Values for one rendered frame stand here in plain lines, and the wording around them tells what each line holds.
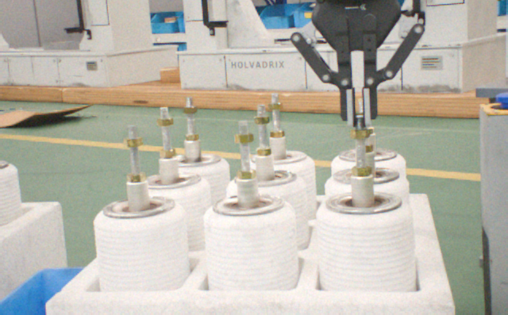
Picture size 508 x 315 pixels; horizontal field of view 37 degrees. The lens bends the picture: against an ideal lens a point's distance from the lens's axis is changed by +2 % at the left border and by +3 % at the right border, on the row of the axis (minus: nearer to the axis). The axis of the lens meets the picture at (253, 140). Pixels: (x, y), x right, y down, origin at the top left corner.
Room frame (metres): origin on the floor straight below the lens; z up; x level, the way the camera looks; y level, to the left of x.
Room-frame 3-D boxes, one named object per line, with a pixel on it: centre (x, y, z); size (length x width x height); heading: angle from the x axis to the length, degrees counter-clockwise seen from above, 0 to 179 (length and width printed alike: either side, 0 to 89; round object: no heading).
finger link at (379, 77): (0.72, -0.13, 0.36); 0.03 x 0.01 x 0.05; 79
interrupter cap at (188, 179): (0.88, 0.10, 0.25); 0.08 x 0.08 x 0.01
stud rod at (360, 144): (0.73, -0.11, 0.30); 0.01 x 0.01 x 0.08; 85
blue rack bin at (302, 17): (6.52, -0.70, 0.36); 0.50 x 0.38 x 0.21; 142
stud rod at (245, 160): (0.75, 0.01, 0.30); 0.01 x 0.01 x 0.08; 60
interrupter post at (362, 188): (0.73, -0.11, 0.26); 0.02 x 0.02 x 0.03
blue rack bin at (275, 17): (6.82, -0.37, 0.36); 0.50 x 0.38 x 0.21; 142
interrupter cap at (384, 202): (0.73, -0.11, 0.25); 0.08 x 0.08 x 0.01
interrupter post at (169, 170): (0.88, 0.10, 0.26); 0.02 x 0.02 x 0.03
